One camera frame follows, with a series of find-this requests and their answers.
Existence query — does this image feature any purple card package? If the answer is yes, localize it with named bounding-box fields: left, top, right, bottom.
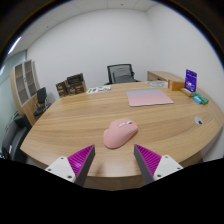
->
left=184, top=68, right=198, bottom=94

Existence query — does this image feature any wooden shelf unit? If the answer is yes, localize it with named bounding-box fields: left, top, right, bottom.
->
left=9, top=59, right=42, bottom=126

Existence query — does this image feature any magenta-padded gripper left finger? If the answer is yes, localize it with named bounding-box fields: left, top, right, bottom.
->
left=44, top=143, right=96, bottom=188

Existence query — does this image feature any grey mesh office chair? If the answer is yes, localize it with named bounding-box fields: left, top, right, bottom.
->
left=104, top=63, right=142, bottom=86

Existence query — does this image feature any white sticker sheet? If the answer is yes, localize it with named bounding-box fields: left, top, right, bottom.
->
left=86, top=85, right=112, bottom=95

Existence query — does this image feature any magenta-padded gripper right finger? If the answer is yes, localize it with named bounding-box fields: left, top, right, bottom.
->
left=133, top=143, right=184, bottom=185

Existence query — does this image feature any pink computer mouse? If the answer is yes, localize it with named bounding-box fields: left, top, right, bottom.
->
left=102, top=118, right=139, bottom=150

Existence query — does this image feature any pink and blue mouse pad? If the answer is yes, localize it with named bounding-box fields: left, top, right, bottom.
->
left=125, top=88, right=175, bottom=108

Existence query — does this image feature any small black office chair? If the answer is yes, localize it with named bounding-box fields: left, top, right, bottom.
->
left=33, top=86, right=52, bottom=120

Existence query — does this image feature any black box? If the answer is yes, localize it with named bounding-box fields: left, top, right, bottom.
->
left=66, top=72, right=85, bottom=87

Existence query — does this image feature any large black office chair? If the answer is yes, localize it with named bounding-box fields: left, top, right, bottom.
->
left=0, top=113, right=33, bottom=164

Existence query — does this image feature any small dark brown box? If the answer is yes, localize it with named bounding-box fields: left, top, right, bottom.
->
left=55, top=80, right=70, bottom=98

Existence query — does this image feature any tan flat box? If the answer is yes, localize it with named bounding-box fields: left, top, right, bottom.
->
left=179, top=87, right=196, bottom=98

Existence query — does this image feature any wooden side desk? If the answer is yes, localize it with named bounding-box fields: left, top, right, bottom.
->
left=146, top=70, right=185, bottom=88

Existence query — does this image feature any orange cardboard box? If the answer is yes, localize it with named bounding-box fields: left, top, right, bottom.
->
left=171, top=80, right=186, bottom=92

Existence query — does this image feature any long ceiling light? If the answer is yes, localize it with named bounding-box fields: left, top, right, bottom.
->
left=7, top=35, right=23, bottom=56

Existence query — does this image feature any green package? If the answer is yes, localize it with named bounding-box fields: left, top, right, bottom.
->
left=195, top=92, right=210, bottom=105

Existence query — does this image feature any grey table cable grommet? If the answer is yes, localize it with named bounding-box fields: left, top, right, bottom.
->
left=194, top=115, right=205, bottom=126

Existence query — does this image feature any blue package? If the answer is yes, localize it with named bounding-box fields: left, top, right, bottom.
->
left=192, top=94, right=204, bottom=105

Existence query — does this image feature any large dark brown box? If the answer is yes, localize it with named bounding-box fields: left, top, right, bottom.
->
left=67, top=82, right=87, bottom=96

